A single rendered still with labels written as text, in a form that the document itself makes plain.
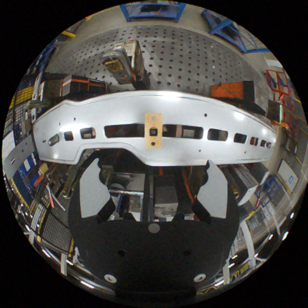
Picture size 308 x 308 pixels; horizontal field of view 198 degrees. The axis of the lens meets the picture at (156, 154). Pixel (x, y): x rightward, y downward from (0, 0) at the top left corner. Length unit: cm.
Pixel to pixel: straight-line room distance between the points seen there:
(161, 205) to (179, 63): 61
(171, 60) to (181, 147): 48
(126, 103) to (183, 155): 18
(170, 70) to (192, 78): 12
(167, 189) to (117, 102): 26
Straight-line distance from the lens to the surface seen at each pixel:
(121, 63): 17
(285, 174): 682
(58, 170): 54
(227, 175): 36
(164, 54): 60
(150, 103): 22
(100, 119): 26
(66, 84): 37
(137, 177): 35
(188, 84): 56
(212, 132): 34
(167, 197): 28
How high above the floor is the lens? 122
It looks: 62 degrees down
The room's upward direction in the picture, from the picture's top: 178 degrees clockwise
